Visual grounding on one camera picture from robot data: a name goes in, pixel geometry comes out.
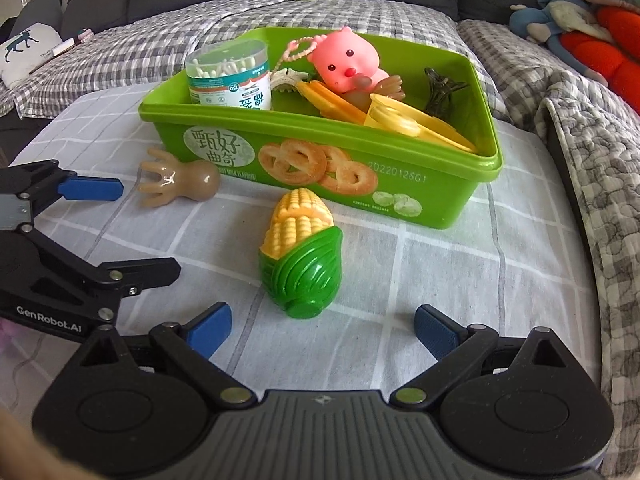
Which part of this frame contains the dark grey pillow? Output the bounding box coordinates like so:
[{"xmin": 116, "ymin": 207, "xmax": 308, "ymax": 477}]
[{"xmin": 10, "ymin": 0, "xmax": 66, "ymax": 36}]

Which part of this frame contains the clear cotton swab container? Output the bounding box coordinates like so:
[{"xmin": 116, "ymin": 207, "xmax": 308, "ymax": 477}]
[{"xmin": 185, "ymin": 42, "xmax": 273, "ymax": 111}]

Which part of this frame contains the yellow toy pot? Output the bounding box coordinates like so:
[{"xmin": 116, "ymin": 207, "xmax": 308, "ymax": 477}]
[{"xmin": 364, "ymin": 94, "xmax": 478, "ymax": 153}]

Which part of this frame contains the white deer print pillow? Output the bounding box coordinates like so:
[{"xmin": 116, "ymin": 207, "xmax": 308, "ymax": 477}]
[{"xmin": 0, "ymin": 22, "xmax": 63, "ymax": 86}]

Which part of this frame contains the white starfish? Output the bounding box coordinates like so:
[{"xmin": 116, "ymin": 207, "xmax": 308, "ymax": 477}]
[{"xmin": 270, "ymin": 67, "xmax": 308, "ymax": 93}]

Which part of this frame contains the dark translucent hair clip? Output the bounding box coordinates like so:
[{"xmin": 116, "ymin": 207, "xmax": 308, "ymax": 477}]
[{"xmin": 422, "ymin": 66, "xmax": 468, "ymax": 116}]

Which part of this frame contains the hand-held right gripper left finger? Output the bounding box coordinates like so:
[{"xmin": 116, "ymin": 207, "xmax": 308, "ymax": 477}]
[{"xmin": 75, "ymin": 301, "xmax": 257, "ymax": 406}]

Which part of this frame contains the orange toy pumpkin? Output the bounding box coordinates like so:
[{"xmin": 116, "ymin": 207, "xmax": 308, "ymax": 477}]
[{"xmin": 295, "ymin": 80, "xmax": 371, "ymax": 126}]

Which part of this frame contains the person's right hand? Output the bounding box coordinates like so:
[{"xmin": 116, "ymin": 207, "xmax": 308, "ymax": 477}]
[{"xmin": 0, "ymin": 402, "xmax": 63, "ymax": 480}]

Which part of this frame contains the pink pig toy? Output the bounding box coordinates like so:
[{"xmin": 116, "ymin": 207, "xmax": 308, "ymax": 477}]
[{"xmin": 280, "ymin": 30, "xmax": 391, "ymax": 96}]

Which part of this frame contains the toy corn cob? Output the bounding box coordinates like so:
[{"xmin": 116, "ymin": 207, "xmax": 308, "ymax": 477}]
[{"xmin": 258, "ymin": 187, "xmax": 343, "ymax": 318}]

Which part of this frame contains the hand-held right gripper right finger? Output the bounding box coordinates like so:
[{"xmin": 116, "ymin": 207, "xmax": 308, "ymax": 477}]
[{"xmin": 390, "ymin": 304, "xmax": 571, "ymax": 406}]

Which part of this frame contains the grey white patterned quilt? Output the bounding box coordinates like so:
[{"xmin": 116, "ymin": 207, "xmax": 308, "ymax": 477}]
[{"xmin": 535, "ymin": 67, "xmax": 640, "ymax": 441}]

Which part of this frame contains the blue plush toy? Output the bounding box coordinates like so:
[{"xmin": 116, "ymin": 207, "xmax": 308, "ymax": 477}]
[{"xmin": 510, "ymin": 0, "xmax": 616, "ymax": 81}]

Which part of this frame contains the beige octopus toy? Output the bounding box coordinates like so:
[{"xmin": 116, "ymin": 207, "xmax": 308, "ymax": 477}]
[
  {"xmin": 345, "ymin": 75, "xmax": 406, "ymax": 106},
  {"xmin": 137, "ymin": 147, "xmax": 222, "ymax": 208}
]

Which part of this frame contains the light grey grid cloth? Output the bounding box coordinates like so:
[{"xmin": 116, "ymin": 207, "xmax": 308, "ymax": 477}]
[{"xmin": 0, "ymin": 80, "xmax": 601, "ymax": 396}]

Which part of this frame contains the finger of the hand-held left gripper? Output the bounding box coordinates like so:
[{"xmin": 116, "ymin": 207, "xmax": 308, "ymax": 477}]
[
  {"xmin": 0, "ymin": 160, "xmax": 124, "ymax": 216},
  {"xmin": 0, "ymin": 230, "xmax": 182, "ymax": 326}
]

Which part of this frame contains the green plastic box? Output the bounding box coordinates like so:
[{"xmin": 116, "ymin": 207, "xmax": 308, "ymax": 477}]
[{"xmin": 139, "ymin": 27, "xmax": 503, "ymax": 231}]

